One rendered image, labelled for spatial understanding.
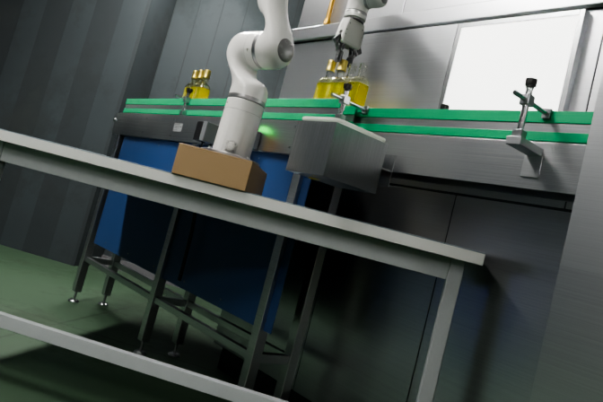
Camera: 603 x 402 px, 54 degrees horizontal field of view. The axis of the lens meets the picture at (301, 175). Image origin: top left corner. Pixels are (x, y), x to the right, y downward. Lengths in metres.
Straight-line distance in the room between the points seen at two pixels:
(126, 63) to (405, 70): 2.87
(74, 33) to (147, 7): 0.61
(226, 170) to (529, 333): 0.95
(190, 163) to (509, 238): 0.95
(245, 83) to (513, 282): 0.97
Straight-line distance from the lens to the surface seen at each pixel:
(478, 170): 1.65
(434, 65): 2.11
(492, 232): 1.84
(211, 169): 1.74
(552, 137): 1.60
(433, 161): 1.74
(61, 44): 4.96
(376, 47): 2.34
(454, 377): 1.86
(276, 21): 1.87
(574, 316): 1.29
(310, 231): 1.72
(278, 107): 2.22
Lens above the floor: 0.69
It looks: 5 degrees up
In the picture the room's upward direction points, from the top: 15 degrees clockwise
